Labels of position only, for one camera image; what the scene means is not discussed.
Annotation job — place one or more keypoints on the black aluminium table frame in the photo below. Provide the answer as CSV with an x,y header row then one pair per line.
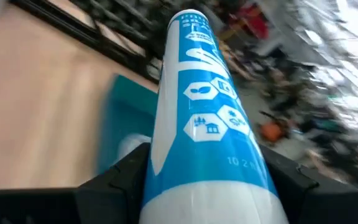
x,y
73,31

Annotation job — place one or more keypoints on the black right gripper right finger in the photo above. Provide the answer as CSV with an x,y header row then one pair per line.
x,y
291,186

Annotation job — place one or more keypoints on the teal blue plastic tray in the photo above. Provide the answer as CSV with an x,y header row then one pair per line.
x,y
126,109

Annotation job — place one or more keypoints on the blue white sealant tube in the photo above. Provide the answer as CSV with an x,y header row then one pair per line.
x,y
130,144
204,124

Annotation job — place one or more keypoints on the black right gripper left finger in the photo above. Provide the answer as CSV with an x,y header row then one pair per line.
x,y
113,199

